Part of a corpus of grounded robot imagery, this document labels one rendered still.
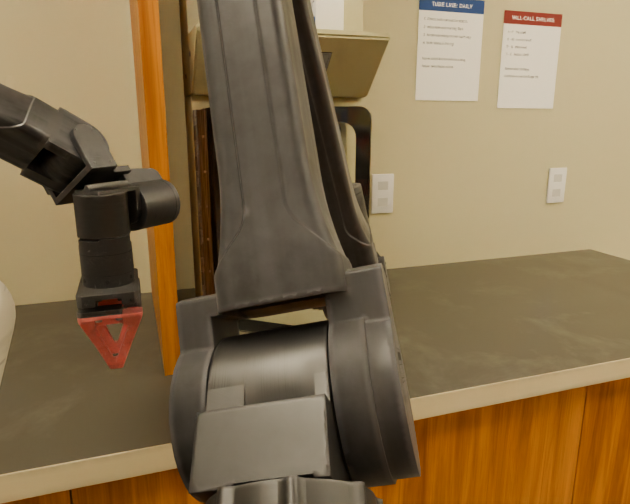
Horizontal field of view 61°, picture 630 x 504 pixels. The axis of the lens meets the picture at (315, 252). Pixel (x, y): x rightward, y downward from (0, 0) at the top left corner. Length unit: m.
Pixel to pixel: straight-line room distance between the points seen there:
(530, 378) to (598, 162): 1.17
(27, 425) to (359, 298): 0.73
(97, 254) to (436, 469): 0.69
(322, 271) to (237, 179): 0.06
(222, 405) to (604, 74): 1.89
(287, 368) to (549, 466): 0.99
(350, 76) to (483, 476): 0.76
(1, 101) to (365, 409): 0.51
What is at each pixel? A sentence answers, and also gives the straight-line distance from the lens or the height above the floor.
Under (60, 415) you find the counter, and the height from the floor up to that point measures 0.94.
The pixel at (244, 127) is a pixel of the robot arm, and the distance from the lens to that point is 0.27.
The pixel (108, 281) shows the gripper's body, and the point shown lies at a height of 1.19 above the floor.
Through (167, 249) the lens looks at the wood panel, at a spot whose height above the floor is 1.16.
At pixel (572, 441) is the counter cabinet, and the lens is 1.21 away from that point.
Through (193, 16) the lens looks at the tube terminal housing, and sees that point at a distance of 1.00.
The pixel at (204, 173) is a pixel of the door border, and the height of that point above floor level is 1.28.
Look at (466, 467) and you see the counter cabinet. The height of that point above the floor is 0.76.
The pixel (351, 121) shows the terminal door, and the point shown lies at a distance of 0.86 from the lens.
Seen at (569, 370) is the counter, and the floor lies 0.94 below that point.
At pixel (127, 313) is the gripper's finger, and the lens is 0.64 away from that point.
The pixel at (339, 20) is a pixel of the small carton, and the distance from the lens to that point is 0.97.
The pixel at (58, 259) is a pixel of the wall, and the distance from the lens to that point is 1.46.
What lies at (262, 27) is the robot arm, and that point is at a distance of 0.29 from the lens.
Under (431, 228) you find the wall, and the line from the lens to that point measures 1.68.
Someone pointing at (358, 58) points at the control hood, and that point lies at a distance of 0.98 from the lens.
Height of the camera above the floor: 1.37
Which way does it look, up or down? 14 degrees down
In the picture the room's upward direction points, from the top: straight up
